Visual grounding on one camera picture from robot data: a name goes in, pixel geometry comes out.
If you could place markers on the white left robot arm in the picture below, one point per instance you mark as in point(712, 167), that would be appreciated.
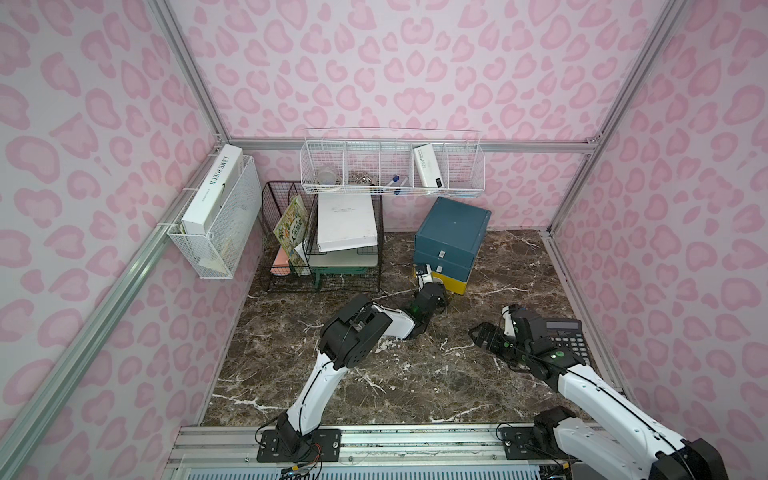
point(345, 341)

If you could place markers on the black wire file rack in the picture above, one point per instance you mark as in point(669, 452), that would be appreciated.
point(275, 272)

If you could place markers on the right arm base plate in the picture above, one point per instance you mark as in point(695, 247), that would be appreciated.
point(519, 444)

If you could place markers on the white wire wall basket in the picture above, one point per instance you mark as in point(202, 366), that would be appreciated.
point(364, 160)

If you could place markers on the teal drawer cabinet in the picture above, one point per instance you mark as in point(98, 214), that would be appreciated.
point(450, 237)

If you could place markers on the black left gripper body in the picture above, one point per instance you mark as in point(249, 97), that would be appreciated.
point(429, 294)

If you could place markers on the white wire side basket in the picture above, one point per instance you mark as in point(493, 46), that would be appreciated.
point(215, 255)

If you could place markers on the green stool frame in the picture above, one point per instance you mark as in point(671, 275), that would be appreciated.
point(364, 279)

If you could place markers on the colorful picture book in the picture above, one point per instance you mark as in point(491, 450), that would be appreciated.
point(290, 231)

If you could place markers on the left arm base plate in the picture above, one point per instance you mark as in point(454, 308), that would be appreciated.
point(322, 443)

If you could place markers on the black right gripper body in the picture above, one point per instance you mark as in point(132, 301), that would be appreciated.
point(487, 336)

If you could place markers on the white book box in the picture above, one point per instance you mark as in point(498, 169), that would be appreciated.
point(211, 195)

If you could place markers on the yellow drawer cabinet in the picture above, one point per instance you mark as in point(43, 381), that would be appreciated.
point(450, 284)

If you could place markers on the black calculator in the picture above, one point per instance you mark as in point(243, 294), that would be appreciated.
point(569, 333)

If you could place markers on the white small box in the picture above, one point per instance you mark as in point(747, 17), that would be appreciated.
point(428, 168)

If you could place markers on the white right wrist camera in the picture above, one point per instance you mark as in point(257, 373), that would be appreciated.
point(509, 323)

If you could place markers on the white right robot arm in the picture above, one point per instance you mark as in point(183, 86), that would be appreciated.
point(632, 444)

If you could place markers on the white paper stack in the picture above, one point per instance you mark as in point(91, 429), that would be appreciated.
point(345, 221)

